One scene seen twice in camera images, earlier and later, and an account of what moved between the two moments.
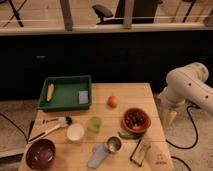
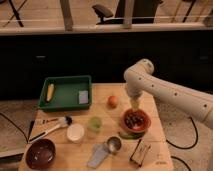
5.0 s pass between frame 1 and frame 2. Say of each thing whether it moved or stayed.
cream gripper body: moved
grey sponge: stayed
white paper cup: stayed
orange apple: stayed
